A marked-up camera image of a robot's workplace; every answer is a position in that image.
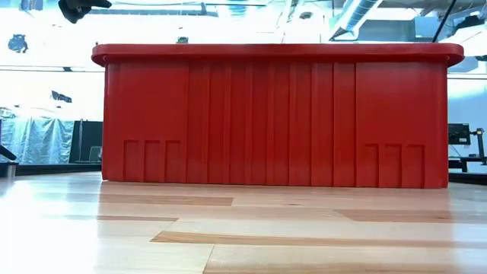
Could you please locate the red plastic bin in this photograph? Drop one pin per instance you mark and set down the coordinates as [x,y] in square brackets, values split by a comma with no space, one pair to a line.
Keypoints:
[266,114]

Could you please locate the black cabinet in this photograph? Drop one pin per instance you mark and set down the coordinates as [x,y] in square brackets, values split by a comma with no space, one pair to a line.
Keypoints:
[85,141]

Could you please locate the translucent plastic sheet cover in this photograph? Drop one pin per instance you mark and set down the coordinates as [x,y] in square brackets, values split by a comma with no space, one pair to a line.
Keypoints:
[38,141]

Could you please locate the black chair part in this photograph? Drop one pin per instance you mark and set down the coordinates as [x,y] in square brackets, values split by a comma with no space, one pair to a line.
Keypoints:
[7,154]

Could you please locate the small black monitor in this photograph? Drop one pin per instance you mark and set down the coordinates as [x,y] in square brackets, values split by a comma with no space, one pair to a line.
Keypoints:
[459,134]

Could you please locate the black monitor stand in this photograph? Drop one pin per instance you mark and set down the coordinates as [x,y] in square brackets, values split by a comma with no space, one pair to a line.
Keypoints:
[479,141]

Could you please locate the silver ceiling duct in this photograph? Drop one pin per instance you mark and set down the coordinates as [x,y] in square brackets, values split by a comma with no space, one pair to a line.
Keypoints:
[355,17]

